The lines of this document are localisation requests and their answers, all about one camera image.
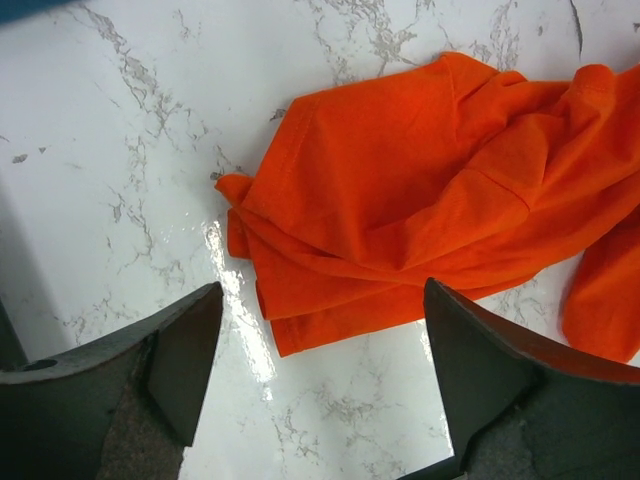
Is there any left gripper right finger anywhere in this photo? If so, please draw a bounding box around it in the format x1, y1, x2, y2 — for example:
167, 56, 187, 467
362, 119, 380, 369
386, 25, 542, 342
423, 279, 639, 479

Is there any orange t-shirt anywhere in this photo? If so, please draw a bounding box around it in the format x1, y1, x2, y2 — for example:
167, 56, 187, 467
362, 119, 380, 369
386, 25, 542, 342
216, 53, 639, 362

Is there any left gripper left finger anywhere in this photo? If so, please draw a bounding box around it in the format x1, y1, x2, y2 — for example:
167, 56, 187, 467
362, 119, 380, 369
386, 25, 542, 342
1, 283, 223, 479

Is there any folded blue t-shirt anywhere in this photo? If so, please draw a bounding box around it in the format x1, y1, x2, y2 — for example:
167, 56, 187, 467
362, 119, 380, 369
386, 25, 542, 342
0, 0, 80, 26

